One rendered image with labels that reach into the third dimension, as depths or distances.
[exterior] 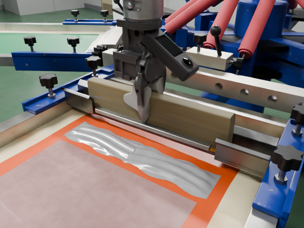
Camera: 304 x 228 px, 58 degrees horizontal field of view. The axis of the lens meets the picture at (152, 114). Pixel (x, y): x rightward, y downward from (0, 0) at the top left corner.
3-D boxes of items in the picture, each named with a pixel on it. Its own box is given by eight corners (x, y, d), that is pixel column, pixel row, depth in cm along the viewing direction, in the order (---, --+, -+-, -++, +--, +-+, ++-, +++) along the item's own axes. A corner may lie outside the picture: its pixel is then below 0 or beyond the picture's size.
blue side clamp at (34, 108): (40, 132, 68) (34, 107, 64) (27, 126, 70) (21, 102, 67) (117, 89, 90) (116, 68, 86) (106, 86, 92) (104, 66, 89)
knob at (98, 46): (104, 71, 93) (102, 49, 89) (92, 68, 96) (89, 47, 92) (118, 64, 98) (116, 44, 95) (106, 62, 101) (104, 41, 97)
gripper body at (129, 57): (135, 68, 63) (133, 13, 57) (167, 76, 59) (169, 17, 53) (113, 79, 58) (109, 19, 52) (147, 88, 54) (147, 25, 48)
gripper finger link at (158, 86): (144, 102, 68) (140, 68, 62) (165, 109, 65) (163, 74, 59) (136, 109, 66) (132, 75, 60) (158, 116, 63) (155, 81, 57)
